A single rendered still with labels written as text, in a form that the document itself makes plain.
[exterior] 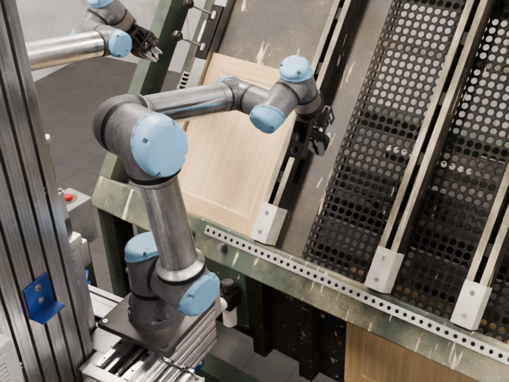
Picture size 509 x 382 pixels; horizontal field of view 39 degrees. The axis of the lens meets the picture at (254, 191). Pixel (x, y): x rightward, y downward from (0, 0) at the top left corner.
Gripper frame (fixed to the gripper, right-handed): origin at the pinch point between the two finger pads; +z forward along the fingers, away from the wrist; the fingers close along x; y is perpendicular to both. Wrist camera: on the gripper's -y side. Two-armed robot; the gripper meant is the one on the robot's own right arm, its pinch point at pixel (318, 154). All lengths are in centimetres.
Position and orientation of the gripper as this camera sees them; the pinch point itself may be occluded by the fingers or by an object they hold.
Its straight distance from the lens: 198.9
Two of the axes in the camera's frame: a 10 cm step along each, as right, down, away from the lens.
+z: 2.7, 5.2, 8.1
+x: -8.6, -2.5, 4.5
